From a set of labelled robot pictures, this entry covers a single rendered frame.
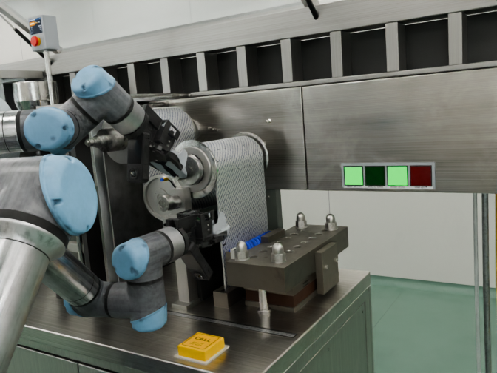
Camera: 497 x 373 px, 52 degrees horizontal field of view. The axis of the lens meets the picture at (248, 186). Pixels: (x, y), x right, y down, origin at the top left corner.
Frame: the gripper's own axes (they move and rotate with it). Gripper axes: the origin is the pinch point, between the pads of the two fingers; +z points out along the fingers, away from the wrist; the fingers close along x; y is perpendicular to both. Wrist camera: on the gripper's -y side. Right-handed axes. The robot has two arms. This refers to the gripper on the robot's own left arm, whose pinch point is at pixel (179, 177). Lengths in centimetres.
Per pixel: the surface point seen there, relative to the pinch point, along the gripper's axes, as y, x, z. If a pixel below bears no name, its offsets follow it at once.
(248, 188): 7.7, -7.8, 18.8
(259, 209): 5.7, -7.8, 27.0
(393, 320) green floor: 37, 10, 238
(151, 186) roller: 0.3, 13.4, 5.6
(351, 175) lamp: 19.0, -31.0, 31.0
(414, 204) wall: 125, 10, 247
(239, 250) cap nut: -12.7, -14.6, 13.0
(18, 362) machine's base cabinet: -50, 43, 13
